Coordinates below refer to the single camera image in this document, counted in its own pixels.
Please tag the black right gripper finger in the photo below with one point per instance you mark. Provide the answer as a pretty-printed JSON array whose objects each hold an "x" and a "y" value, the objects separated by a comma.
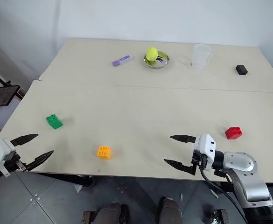
[
  {"x": 178, "y": 164},
  {"x": 184, "y": 138}
]

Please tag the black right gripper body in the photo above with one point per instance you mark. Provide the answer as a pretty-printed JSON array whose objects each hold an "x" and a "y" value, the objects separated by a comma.
[{"x": 199, "y": 161}]

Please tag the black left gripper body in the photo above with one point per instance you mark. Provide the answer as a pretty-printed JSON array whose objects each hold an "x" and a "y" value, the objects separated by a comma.
[{"x": 12, "y": 163}]

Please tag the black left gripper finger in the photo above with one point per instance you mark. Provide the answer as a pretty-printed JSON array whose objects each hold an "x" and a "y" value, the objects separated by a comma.
[
  {"x": 39, "y": 159},
  {"x": 24, "y": 139}
]

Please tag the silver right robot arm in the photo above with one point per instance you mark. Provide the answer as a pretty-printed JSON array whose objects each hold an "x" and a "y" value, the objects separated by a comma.
[{"x": 243, "y": 177}]

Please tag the green toy brick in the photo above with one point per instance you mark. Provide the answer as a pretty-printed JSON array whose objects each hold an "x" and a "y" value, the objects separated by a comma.
[{"x": 54, "y": 122}]

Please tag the red toy brick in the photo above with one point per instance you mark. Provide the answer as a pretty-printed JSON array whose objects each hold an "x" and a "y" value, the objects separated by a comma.
[{"x": 233, "y": 133}]

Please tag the black tablet on stand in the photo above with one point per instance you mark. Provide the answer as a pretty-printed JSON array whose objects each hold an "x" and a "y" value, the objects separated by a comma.
[{"x": 2, "y": 95}]

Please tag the orange toy brick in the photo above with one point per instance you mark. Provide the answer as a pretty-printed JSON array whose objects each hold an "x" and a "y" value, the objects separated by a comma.
[{"x": 104, "y": 152}]

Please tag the shiny metal plate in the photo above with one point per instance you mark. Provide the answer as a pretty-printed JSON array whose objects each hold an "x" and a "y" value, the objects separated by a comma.
[{"x": 161, "y": 60}]

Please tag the clear plastic measuring cup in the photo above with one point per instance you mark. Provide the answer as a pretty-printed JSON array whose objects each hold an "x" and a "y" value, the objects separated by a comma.
[{"x": 200, "y": 58}]

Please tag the small black box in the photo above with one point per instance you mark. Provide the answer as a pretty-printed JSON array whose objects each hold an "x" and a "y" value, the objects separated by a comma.
[{"x": 241, "y": 69}]

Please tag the yellow-green tennis ball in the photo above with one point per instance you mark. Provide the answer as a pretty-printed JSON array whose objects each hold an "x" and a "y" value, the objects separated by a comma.
[{"x": 151, "y": 54}]

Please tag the purple marker pen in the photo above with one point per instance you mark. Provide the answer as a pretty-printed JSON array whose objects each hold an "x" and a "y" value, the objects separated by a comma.
[{"x": 121, "y": 60}]

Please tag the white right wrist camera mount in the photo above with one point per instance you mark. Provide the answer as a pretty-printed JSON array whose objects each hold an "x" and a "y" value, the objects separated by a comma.
[{"x": 205, "y": 145}]

